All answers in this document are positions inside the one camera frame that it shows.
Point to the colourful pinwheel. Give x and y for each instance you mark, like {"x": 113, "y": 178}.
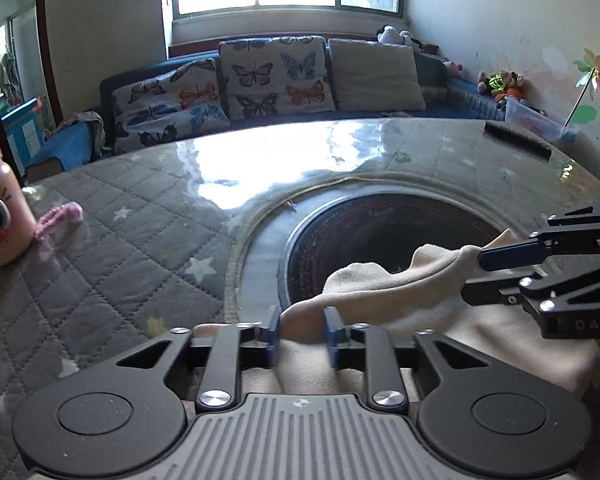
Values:
{"x": 597, "y": 72}

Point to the small pink plush toy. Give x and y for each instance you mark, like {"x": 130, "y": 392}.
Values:
{"x": 451, "y": 65}

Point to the beige garment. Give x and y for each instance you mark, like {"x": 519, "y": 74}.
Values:
{"x": 430, "y": 320}

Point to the pink face bottle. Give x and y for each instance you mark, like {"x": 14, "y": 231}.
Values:
{"x": 5, "y": 200}

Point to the round dark table heater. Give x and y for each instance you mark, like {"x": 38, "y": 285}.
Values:
{"x": 370, "y": 230}

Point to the black remote control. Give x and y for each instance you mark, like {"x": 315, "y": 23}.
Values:
{"x": 517, "y": 139}

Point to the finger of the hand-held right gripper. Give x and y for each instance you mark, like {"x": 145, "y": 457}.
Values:
{"x": 490, "y": 292}
{"x": 505, "y": 256}

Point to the clear plastic storage box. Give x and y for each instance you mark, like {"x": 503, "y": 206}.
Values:
{"x": 530, "y": 120}

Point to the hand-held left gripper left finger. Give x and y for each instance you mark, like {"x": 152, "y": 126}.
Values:
{"x": 274, "y": 334}

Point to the plain beige cushion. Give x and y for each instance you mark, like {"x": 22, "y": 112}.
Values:
{"x": 375, "y": 75}

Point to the butterfly print cushion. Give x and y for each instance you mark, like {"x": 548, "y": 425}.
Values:
{"x": 275, "y": 75}
{"x": 170, "y": 105}

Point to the blue box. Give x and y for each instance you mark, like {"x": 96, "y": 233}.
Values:
{"x": 22, "y": 130}

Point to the blue sofa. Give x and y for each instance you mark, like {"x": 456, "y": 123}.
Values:
{"x": 432, "y": 75}

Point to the dark wooden door frame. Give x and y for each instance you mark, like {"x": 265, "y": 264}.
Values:
{"x": 47, "y": 35}

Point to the grey cloth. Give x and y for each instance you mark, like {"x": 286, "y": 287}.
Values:
{"x": 82, "y": 120}

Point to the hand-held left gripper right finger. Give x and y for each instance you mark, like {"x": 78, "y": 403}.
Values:
{"x": 332, "y": 336}

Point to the green orange plush toy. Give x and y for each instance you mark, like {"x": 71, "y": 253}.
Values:
{"x": 502, "y": 85}

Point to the pink fuzzy toy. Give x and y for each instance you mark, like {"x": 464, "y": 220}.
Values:
{"x": 62, "y": 215}

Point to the panda plush toy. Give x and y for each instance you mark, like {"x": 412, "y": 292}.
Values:
{"x": 390, "y": 35}

